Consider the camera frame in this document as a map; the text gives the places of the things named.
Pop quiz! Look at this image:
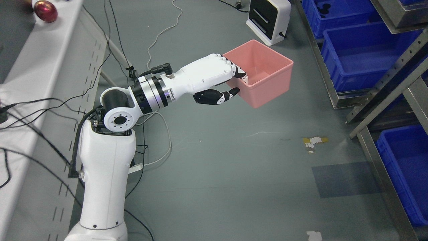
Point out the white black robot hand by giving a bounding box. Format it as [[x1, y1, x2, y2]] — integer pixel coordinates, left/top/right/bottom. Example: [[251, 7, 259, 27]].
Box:
[[160, 54, 248, 105]]

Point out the pink plastic storage box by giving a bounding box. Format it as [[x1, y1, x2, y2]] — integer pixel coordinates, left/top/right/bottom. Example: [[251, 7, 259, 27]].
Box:
[[223, 39, 294, 108]]

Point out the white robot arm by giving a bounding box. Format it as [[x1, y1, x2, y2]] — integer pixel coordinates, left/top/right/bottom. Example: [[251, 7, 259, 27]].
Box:
[[65, 64, 174, 241]]

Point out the blue bin top shelf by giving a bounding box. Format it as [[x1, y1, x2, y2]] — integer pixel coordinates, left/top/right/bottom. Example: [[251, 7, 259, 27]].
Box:
[[302, 0, 376, 39]]

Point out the blue bin shelf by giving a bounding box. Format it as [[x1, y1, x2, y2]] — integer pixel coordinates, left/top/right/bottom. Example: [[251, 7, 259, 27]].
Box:
[[321, 22, 422, 92], [302, 0, 376, 39]]

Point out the blue bin middle shelf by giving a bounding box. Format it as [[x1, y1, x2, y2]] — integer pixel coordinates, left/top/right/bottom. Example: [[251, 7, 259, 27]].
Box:
[[321, 22, 422, 92]]

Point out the metal shelf rack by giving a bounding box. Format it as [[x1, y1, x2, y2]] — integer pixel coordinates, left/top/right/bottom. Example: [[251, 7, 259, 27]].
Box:
[[292, 0, 427, 241]]

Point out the white black appliance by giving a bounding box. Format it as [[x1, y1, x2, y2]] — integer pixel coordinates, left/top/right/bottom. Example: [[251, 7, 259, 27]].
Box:
[[246, 0, 292, 46]]

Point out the yellow tape scrap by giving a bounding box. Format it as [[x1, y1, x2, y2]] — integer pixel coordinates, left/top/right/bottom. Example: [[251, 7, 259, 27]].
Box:
[[303, 136, 329, 148]]

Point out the white perforated table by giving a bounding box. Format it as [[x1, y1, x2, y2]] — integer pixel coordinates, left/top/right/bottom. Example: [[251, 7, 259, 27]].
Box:
[[0, 0, 132, 241]]

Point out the red shiny ball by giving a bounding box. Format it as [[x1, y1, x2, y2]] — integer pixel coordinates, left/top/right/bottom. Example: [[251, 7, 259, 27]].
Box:
[[33, 0, 58, 23]]

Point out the blue bin lower right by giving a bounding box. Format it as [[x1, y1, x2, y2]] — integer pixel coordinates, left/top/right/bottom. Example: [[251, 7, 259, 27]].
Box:
[[376, 125, 428, 227]]

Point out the white cable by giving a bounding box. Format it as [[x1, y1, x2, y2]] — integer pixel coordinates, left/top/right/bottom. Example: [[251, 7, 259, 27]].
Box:
[[127, 0, 183, 174]]

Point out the black cable on floor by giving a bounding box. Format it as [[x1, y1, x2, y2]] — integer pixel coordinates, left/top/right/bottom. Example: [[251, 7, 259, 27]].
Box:
[[0, 0, 157, 241]]

